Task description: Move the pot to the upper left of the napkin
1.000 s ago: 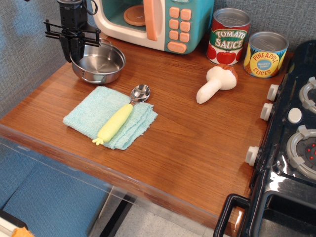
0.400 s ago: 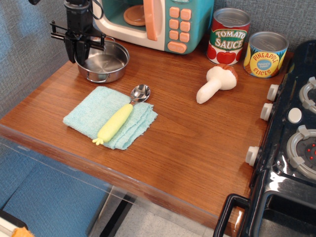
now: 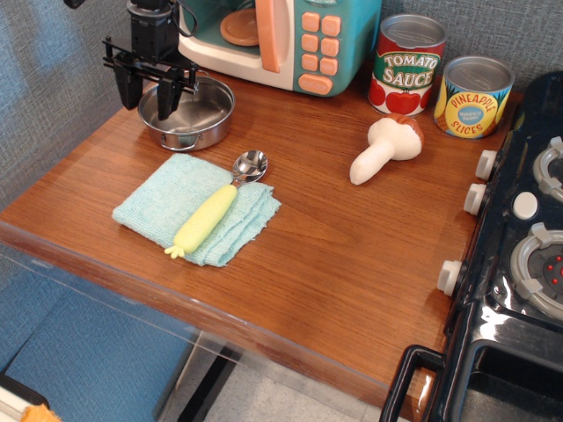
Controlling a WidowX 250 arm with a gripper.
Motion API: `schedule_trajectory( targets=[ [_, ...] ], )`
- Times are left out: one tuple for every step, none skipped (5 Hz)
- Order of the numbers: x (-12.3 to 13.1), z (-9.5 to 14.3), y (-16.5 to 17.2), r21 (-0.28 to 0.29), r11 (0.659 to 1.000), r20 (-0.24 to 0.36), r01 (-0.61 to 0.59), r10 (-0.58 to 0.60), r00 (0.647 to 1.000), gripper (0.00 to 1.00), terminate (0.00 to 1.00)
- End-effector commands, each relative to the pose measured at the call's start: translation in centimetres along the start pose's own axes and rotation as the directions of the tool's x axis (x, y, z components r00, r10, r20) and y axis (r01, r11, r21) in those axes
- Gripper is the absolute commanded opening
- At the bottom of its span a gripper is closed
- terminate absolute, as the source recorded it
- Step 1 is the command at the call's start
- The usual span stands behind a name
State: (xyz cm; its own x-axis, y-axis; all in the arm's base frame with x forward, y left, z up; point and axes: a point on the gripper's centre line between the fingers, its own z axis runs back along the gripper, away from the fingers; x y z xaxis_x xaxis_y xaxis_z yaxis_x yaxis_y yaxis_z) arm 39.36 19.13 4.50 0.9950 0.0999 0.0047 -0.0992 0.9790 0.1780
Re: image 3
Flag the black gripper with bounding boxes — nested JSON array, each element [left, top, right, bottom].
[[103, 4, 198, 120]]

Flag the stainless steel pot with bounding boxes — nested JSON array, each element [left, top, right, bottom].
[[137, 76, 236, 153]]

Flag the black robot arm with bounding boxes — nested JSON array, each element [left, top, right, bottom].
[[103, 1, 198, 120]]

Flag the light blue towel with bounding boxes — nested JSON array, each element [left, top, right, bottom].
[[113, 154, 281, 267]]

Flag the teal toy microwave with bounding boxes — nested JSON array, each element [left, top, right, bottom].
[[179, 1, 382, 98]]

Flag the toy mushroom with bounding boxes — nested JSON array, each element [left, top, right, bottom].
[[349, 113, 425, 186]]

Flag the tomato sauce can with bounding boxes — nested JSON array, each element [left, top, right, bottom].
[[369, 14, 448, 116]]

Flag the pineapple slices can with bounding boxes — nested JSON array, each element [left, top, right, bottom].
[[434, 56, 515, 140]]

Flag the black table leg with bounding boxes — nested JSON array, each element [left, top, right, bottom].
[[177, 346, 242, 422]]

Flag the white stove knob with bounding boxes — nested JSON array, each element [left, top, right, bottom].
[[464, 184, 486, 215], [437, 260, 462, 296], [475, 149, 497, 181]]

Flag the orange fuzzy object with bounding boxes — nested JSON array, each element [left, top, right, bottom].
[[19, 404, 62, 422]]

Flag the black toy stove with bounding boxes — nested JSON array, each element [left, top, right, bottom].
[[380, 71, 562, 421]]

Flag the black cable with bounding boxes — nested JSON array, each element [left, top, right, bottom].
[[174, 0, 199, 39]]

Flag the spoon with yellow handle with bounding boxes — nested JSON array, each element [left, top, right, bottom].
[[165, 149, 268, 258]]

